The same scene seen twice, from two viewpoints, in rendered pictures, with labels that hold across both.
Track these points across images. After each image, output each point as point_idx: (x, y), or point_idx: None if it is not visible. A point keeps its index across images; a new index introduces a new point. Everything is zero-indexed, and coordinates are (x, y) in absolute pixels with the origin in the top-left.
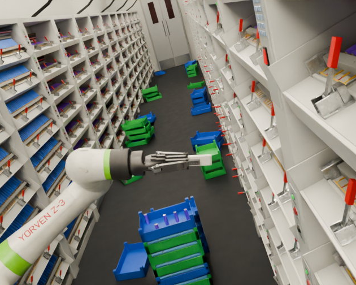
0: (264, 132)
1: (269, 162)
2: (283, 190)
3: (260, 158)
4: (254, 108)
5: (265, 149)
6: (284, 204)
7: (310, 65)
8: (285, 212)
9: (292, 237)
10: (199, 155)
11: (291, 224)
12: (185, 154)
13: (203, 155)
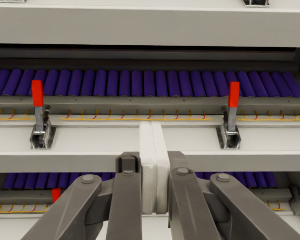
0: (213, 6)
1: (66, 135)
2: (232, 125)
3: (45, 137)
4: None
5: None
6: (242, 147)
7: None
8: (265, 151)
9: (166, 224)
10: (146, 138)
11: None
12: (98, 177)
13: (148, 131)
